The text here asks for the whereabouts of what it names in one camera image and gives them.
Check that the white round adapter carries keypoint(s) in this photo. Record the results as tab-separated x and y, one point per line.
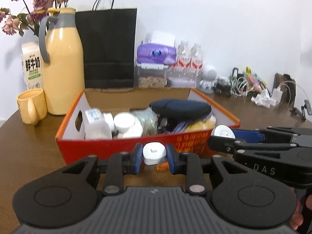
153	152

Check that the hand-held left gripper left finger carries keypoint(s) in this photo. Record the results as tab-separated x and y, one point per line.
137	159

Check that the orange cardboard box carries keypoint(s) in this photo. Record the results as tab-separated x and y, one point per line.
117	146

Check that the white printed plastic bottle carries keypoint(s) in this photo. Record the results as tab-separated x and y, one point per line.
96	124

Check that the small orange item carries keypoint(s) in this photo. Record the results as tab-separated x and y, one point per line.
162	167

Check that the purple striped item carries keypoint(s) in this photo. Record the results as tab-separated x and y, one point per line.
180	126

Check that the small white cylinder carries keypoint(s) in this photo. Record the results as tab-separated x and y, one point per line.
109	121

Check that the crumpled white paper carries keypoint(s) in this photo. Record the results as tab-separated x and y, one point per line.
262	100

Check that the white round disc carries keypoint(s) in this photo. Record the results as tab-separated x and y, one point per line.
223	131

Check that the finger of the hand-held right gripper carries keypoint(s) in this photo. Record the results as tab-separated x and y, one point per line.
246	135
221	145

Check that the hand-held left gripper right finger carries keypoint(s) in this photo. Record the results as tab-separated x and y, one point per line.
171	159

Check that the white round jar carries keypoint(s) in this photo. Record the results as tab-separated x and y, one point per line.
126	124

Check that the black paper bag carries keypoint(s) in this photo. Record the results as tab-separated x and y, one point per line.
108	48

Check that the clear plastic bag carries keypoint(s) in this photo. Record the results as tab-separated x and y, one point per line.
146	120

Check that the white milk carton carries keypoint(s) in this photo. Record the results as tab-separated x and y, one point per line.
33	65

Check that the white charger plug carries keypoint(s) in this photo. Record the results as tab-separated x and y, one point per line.
276	96

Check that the dried pink rose bouquet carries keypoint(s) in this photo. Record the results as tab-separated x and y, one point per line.
36	2

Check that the white tin box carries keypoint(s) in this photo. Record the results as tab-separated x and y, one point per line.
181	82

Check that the black phone holder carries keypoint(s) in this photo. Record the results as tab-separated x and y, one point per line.
302	109

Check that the white robot toy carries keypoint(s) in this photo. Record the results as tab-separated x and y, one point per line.
208	76

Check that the person's right hand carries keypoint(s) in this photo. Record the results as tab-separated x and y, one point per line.
297	214

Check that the purple tissue pack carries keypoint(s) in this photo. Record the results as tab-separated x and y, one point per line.
156	53

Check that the black charger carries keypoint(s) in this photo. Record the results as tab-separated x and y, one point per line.
234	72

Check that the yellow white plush sheep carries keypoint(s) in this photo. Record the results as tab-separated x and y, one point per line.
201	124

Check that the yellow mug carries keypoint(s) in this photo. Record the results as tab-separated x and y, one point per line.
31	106

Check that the clear food container white lid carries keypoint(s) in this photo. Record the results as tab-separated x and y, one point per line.
151	78

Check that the dark navy pouch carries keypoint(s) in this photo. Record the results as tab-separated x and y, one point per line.
180	109

